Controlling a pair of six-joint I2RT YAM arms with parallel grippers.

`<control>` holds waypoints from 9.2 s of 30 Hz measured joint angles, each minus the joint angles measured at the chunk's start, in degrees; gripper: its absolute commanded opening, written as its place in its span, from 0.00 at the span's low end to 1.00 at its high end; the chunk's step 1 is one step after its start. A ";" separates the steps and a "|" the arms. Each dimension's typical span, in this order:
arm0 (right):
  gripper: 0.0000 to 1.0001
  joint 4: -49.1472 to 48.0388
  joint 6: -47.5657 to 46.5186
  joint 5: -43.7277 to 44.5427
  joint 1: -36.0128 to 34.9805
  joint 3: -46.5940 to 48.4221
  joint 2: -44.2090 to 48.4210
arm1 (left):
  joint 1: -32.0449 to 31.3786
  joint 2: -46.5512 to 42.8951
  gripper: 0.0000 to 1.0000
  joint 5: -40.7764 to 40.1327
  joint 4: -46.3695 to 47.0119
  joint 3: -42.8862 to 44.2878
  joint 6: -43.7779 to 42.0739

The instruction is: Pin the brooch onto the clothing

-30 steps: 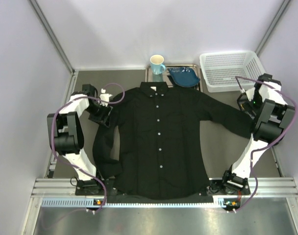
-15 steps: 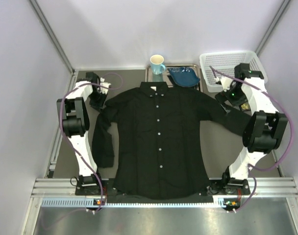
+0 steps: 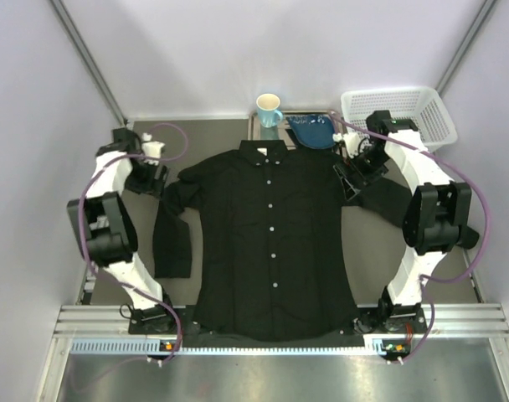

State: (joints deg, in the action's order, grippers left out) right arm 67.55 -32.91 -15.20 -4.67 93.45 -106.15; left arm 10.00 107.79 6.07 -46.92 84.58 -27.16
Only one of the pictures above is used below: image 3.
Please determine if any black button shirt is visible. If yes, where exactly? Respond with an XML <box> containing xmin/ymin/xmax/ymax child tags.
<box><xmin>152</xmin><ymin>140</ymin><xmax>480</xmax><ymax>343</ymax></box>

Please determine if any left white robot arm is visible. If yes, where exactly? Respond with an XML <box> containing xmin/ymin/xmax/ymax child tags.
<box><xmin>67</xmin><ymin>127</ymin><xmax>179</xmax><ymax>335</ymax></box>

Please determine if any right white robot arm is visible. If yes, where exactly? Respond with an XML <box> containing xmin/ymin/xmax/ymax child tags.
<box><xmin>332</xmin><ymin>111</ymin><xmax>472</xmax><ymax>333</ymax></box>

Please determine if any dark blue plate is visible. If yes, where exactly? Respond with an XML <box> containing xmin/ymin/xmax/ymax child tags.
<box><xmin>286</xmin><ymin>113</ymin><xmax>336</xmax><ymax>150</ymax></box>

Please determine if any white plastic basket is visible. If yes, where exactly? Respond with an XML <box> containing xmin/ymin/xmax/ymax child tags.
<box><xmin>341</xmin><ymin>86</ymin><xmax>458</xmax><ymax>152</ymax></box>

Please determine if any steel tray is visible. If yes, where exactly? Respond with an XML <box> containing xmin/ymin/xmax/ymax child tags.
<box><xmin>247</xmin><ymin>110</ymin><xmax>342</xmax><ymax>148</ymax></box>

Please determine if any light blue mug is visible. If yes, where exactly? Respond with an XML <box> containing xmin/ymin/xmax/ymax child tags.
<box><xmin>256</xmin><ymin>93</ymin><xmax>283</xmax><ymax>128</ymax></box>

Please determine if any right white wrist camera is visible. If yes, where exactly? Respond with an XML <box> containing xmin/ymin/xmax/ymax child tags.
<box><xmin>332</xmin><ymin>132</ymin><xmax>361</xmax><ymax>158</ymax></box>

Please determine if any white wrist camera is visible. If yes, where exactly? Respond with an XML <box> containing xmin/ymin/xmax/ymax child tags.
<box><xmin>141</xmin><ymin>132</ymin><xmax>165</xmax><ymax>158</ymax></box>
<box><xmin>332</xmin><ymin>132</ymin><xmax>361</xmax><ymax>158</ymax></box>

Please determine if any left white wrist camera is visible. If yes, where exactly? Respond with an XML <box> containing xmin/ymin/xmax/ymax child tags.
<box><xmin>141</xmin><ymin>132</ymin><xmax>165</xmax><ymax>158</ymax></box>

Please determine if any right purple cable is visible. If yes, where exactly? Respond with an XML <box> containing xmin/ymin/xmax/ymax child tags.
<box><xmin>327</xmin><ymin>111</ymin><xmax>493</xmax><ymax>364</ymax></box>

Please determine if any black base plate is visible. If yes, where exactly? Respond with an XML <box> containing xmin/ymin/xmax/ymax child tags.
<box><xmin>119</xmin><ymin>304</ymin><xmax>426</xmax><ymax>349</ymax></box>

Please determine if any aluminium frame rail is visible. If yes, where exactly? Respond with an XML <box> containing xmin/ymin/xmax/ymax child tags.
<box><xmin>54</xmin><ymin>304</ymin><xmax>509</xmax><ymax>357</ymax></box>

